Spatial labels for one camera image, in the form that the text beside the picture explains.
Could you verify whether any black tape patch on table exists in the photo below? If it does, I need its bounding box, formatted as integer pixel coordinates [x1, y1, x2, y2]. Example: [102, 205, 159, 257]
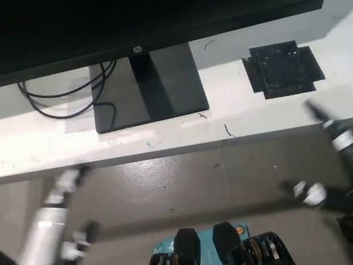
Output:
[240, 36, 328, 102]

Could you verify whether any teal box on robot torso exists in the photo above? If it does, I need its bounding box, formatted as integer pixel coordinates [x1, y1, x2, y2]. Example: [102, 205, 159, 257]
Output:
[151, 221, 257, 265]

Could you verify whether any robot left white black hand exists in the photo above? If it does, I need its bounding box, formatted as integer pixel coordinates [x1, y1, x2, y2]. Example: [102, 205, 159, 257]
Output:
[1, 161, 107, 265]

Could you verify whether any black HP computer monitor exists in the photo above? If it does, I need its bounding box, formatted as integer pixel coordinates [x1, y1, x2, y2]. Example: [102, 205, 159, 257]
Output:
[0, 0, 353, 151]

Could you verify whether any black monitor cable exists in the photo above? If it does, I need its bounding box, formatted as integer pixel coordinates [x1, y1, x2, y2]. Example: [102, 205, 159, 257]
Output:
[16, 59, 121, 104]
[21, 60, 125, 126]

